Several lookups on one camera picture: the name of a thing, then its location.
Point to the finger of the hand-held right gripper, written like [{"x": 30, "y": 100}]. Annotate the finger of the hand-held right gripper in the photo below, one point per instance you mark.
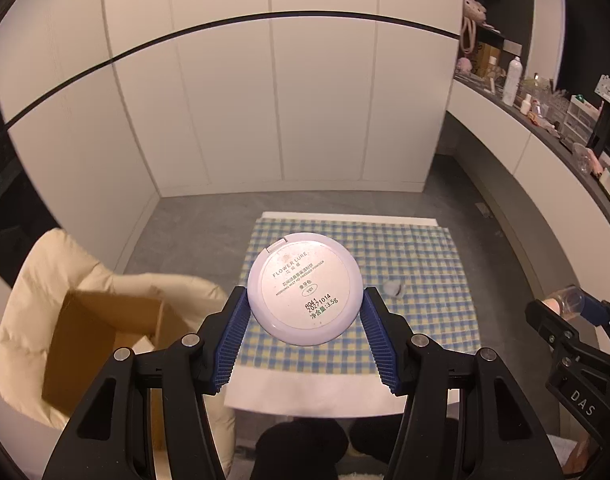
[
  {"x": 600, "y": 312},
  {"x": 552, "y": 325}
]

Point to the blue yellow checkered tablecloth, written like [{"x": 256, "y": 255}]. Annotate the blue yellow checkered tablecloth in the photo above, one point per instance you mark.
[{"x": 425, "y": 260}]

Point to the clear drawer organizer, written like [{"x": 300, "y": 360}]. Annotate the clear drawer organizer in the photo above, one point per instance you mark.
[{"x": 580, "y": 117}]

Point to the brown cardboard box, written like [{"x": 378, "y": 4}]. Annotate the brown cardboard box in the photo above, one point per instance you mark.
[{"x": 85, "y": 350}]

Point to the cream padded armchair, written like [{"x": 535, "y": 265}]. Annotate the cream padded armchair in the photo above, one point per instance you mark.
[{"x": 35, "y": 285}]

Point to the hanging plush bunny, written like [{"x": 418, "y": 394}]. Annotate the hanging plush bunny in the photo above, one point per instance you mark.
[{"x": 474, "y": 15}]

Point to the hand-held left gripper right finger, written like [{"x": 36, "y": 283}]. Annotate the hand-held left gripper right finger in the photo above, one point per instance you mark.
[{"x": 380, "y": 345}]

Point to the clear jar with blue lid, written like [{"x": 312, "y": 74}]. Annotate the clear jar with blue lid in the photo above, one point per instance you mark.
[{"x": 394, "y": 288}]

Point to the person's left leg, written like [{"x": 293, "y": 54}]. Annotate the person's left leg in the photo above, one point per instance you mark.
[{"x": 297, "y": 452}]

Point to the white low table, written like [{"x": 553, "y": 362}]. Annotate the white low table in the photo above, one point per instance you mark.
[{"x": 305, "y": 390}]

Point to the white round compact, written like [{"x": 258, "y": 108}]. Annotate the white round compact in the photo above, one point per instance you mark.
[{"x": 305, "y": 285}]

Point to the floor outlet cover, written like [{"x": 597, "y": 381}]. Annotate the floor outlet cover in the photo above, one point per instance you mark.
[{"x": 483, "y": 210}]

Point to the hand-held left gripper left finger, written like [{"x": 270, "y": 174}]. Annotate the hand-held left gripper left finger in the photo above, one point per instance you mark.
[{"x": 230, "y": 345}]

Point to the dark wall counter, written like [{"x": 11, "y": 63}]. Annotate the dark wall counter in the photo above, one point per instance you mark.
[{"x": 545, "y": 130}]

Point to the pink plush toy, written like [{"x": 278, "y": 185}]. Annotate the pink plush toy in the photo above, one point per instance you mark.
[{"x": 464, "y": 65}]

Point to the white spray bottle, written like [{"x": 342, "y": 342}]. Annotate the white spray bottle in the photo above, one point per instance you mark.
[{"x": 511, "y": 82}]

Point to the small white bottle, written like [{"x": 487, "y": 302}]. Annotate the small white bottle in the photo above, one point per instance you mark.
[{"x": 526, "y": 105}]

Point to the small printed cardboard box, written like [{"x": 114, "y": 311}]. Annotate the small printed cardboard box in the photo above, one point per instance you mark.
[{"x": 487, "y": 59}]

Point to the pink clear bottle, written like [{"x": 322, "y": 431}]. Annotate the pink clear bottle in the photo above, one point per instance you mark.
[{"x": 567, "y": 302}]

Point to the black built-in oven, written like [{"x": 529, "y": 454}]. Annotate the black built-in oven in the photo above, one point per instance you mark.
[{"x": 10, "y": 200}]

